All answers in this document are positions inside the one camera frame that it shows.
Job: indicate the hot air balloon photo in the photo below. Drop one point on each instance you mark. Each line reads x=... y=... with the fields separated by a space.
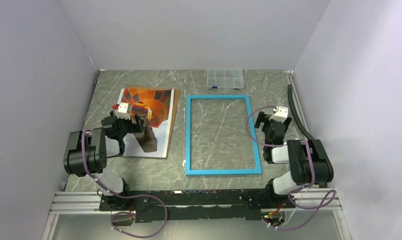
x=144 y=122

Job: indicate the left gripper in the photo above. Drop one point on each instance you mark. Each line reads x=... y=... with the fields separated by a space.
x=132 y=127

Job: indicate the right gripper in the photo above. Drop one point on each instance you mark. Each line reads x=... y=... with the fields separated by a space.
x=263 y=118

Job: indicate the black base bar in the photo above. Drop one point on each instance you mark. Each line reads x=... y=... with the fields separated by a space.
x=162 y=212

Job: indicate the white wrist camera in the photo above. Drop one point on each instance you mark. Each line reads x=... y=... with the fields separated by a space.
x=280 y=114
x=123 y=111

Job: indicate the aluminium rail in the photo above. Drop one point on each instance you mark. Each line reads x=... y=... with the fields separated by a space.
x=90 y=202

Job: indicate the blue picture frame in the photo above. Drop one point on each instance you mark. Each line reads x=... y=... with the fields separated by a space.
x=251 y=133

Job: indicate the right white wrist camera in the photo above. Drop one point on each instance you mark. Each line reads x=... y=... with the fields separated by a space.
x=280 y=114

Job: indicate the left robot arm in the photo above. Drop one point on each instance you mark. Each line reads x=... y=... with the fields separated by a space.
x=87 y=152

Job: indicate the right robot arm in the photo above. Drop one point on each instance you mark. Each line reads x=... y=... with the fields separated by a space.
x=308 y=161

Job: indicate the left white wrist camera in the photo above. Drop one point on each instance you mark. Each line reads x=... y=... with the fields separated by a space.
x=123 y=111

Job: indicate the brown backing board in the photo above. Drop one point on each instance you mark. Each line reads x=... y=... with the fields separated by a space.
x=172 y=126

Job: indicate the clear plastic organizer box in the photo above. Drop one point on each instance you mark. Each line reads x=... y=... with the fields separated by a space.
x=225 y=78

